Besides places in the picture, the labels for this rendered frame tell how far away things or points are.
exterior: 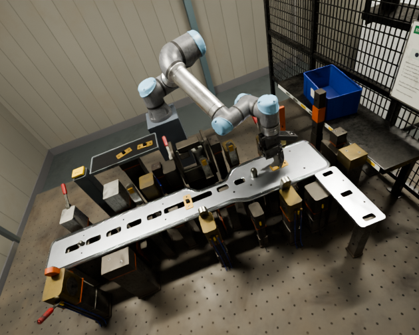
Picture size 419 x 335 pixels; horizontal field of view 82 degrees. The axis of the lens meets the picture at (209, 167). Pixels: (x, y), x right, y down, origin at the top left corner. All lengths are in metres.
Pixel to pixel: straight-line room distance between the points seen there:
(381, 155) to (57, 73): 3.52
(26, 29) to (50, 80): 0.57
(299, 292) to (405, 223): 0.59
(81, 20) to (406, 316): 3.65
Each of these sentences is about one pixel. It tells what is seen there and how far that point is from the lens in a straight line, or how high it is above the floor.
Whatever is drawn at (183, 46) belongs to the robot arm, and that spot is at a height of 1.54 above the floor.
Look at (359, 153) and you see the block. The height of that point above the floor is 1.06.
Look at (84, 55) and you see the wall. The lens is 3.64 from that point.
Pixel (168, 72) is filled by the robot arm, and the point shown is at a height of 1.49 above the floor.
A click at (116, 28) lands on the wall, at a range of 3.52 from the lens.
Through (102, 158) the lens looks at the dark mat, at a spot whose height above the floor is 1.16.
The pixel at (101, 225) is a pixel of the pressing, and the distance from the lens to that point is 1.31.
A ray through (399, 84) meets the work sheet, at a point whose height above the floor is 1.22.
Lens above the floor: 1.87
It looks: 44 degrees down
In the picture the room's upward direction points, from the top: 20 degrees counter-clockwise
